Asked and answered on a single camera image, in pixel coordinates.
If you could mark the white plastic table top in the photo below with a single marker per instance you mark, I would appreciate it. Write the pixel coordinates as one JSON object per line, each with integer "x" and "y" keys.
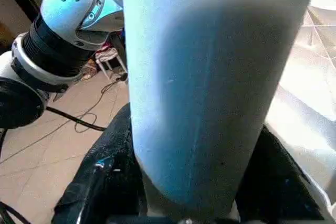
{"x": 309, "y": 90}

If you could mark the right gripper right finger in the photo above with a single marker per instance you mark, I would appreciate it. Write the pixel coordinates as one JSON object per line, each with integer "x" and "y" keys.
{"x": 275, "y": 190}

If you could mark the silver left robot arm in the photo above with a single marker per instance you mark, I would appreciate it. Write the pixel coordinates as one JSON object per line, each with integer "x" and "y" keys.
{"x": 65, "y": 11}

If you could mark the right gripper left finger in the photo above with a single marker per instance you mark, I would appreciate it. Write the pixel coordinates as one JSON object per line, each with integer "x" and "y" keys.
{"x": 105, "y": 187}

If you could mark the small white stool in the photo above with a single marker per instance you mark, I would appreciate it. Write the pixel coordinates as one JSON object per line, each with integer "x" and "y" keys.
{"x": 107, "y": 56}

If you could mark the white plastic table leg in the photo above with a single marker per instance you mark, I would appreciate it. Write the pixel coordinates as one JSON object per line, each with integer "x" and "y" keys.
{"x": 210, "y": 90}

